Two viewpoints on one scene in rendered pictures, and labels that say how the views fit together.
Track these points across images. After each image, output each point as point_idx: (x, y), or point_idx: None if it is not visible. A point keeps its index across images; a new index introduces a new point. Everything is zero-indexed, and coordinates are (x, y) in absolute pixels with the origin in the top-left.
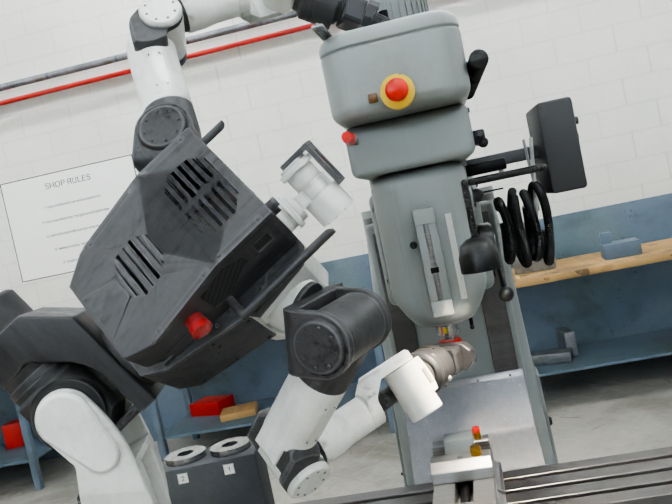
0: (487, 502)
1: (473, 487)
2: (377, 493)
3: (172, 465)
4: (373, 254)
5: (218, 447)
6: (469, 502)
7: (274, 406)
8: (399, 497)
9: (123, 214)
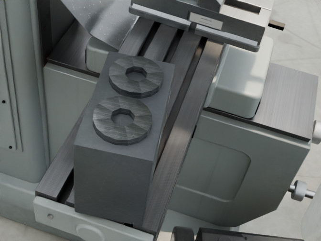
0: (270, 4)
1: (239, 0)
2: (127, 49)
3: (144, 137)
4: None
5: (138, 84)
6: (262, 9)
7: None
8: (144, 42)
9: None
